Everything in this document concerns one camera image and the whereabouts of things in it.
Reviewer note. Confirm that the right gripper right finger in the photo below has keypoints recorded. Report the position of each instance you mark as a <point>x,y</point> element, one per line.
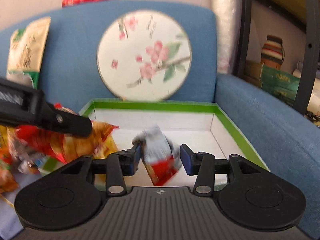
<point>205,166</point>

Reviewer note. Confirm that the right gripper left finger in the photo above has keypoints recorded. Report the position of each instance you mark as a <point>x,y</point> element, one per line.
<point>115,167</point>

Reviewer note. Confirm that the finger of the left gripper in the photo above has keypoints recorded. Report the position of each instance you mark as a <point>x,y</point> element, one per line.
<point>56,120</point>

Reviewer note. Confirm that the grey red snack packet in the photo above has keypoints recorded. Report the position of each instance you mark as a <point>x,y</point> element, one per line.
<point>160,156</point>

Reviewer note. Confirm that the red orange snack bag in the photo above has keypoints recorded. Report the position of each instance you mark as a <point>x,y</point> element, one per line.
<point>22,147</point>

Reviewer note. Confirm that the green cardboard box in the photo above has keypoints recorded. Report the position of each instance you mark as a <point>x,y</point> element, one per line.
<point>203,127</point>

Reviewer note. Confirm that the large grain pouch bag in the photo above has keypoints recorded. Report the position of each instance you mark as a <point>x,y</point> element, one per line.
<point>26,52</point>

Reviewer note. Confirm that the blue sofa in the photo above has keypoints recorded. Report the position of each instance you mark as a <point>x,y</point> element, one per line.
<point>287,142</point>

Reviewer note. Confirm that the green box on shelf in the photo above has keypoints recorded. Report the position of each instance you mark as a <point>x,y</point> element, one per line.
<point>281,85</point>

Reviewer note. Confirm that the striped ceramic vase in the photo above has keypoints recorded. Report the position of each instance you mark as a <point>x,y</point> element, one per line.
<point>273,53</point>

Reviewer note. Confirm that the clear plastic roll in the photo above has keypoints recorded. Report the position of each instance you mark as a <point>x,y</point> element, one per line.
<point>228,19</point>

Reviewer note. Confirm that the black metal shelf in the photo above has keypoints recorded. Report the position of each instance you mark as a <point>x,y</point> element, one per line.
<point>311,54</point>

